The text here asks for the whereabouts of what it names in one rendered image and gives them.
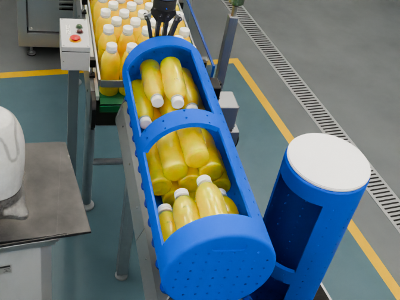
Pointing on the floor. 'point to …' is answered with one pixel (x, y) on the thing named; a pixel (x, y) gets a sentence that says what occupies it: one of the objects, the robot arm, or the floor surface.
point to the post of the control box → (73, 80)
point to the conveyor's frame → (91, 121)
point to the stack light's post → (226, 48)
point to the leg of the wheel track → (124, 246)
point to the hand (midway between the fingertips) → (158, 50)
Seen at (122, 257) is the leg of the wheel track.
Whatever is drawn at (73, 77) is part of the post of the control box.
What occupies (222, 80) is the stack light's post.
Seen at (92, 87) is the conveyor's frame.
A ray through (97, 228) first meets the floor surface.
